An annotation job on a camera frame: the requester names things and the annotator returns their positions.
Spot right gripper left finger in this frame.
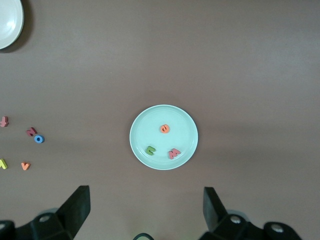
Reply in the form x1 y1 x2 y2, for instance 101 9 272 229
0 185 91 240

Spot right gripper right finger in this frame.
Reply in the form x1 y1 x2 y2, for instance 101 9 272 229
199 186 305 240

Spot red letter w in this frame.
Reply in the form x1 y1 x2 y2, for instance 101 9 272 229
168 148 182 160

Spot light green plate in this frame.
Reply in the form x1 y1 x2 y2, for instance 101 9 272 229
129 104 199 171

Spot brown table cover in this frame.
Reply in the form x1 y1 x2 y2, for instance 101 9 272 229
0 0 320 240

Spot beige plate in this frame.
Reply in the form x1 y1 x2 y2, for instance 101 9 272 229
0 0 25 50

